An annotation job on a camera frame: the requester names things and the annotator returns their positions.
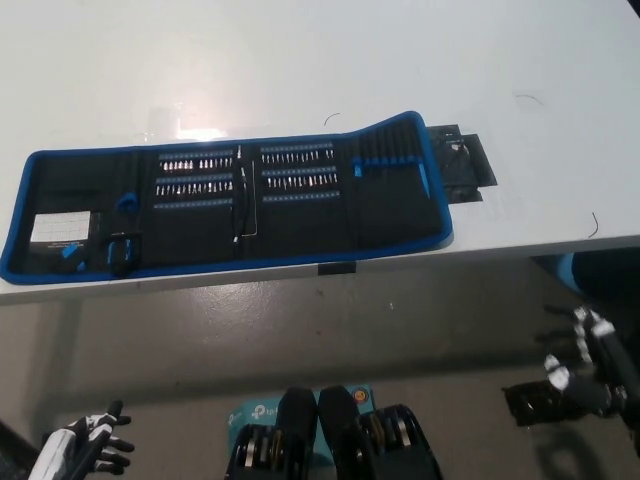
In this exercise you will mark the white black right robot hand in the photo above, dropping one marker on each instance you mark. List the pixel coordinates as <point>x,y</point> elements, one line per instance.
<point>592,385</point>

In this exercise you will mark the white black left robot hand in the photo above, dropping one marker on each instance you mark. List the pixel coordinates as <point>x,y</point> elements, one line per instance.
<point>75,445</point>

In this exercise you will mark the black blue-trimmed fabric toolkit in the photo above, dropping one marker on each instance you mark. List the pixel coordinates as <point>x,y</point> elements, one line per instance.
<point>300,225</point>

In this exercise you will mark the black floor object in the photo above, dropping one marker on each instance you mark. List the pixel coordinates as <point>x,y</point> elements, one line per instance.
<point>530,402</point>

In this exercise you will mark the blue black chair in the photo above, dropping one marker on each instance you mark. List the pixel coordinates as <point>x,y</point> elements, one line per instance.
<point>595,272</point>

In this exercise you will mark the teal tp-link box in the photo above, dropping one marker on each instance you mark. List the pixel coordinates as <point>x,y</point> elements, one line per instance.
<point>255,412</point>

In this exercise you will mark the blue triangular picks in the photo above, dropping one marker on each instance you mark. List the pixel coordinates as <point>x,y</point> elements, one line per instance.
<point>71,252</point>

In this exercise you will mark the blue black clip tool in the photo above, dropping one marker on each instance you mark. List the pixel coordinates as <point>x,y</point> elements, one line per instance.
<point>120,255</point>

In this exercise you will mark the white grid card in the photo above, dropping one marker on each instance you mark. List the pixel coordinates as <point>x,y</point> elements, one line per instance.
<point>61,227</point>

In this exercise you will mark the blue suction cup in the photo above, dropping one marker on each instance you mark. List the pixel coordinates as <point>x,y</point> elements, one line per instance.
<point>126,202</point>

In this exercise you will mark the blue plastic spudger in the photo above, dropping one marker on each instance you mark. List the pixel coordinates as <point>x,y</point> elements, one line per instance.
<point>425,180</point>

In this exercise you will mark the small black tape strip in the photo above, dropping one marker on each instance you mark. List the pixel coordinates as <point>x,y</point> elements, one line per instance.
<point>337,268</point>

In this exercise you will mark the silver screwdriver bit row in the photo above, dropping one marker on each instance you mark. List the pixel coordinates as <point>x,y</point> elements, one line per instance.
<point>297,158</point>
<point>195,164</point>
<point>195,189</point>
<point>300,182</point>

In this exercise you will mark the bent metal rod tool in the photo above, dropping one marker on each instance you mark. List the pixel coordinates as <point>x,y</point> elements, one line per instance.
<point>248,215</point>

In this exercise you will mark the silver extension bar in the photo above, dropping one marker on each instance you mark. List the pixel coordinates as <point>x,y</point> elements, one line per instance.
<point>240,170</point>

